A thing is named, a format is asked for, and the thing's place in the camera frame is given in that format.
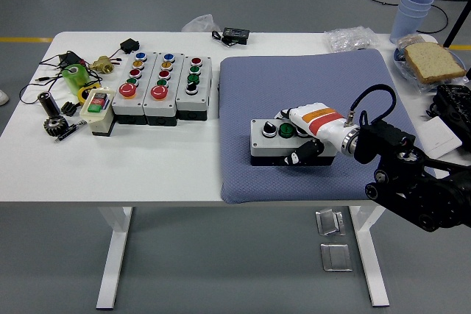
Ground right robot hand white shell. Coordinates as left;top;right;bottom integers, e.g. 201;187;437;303
274;102;349;167

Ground four-button grey control box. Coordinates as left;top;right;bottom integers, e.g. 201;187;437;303
175;55;214;123
249;118;338;167

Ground five-button box with emergency stop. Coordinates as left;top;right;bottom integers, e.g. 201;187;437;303
142;51;185;126
111;51;157;126

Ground blue-grey quilted cushion mat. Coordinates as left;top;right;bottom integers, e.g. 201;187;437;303
218;48;439;205

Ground crinkled clear plastic packet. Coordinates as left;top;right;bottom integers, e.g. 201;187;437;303
323;26;380;52

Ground blue plate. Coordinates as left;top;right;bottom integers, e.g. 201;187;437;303
392;47;468;85

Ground open metal floor hatch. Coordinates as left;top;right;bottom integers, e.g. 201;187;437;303
315;209;347;237

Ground clear plastic food container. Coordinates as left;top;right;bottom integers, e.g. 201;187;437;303
396;33;428;50

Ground black digital meter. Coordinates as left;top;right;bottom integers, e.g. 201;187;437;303
211;26;251;47

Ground slice of bread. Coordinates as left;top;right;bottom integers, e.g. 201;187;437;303
403;42;467;85

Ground black mesh bundle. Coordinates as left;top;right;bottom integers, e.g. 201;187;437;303
428;85;471;127

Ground closed metal floor hatch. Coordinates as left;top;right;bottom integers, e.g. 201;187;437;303
319;243;353;274

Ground stacked light blue cups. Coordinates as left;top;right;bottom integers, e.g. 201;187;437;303
389;0;434;45

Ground white table leg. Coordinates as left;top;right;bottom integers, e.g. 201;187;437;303
96;206;134;311
348;205;391;307

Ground clear plastic bag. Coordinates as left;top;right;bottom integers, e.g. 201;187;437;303
181;14;215;34

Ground black slanted pole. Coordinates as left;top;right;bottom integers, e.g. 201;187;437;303
443;0;471;49

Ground small black servo block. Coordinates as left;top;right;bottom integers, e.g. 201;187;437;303
120;38;139;56

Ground brass valve fitting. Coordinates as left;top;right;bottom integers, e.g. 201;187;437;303
89;55;115;76

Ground yellow tape roll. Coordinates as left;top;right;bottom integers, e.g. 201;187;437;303
77;85;99;106

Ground green translucent tape roll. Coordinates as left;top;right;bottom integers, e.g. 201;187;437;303
61;63;91;96

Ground small black heat sink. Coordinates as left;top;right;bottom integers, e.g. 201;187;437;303
60;101;79;117

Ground black pen-shaped tool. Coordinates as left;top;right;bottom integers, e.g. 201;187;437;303
54;119;88;145

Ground black metal gear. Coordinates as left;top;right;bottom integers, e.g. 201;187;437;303
43;115;69;139

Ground black cylinder part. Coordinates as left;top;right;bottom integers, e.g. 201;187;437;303
38;92;62;118

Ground white wall switch plate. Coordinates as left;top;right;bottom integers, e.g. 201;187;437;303
415;116;464;160

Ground small cream switch box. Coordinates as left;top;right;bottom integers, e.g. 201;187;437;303
79;87;118;138

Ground black charger with red wires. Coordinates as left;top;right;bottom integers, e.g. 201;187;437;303
58;51;85;68

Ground thin black cable with jack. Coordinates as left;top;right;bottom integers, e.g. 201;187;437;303
18;54;105;106

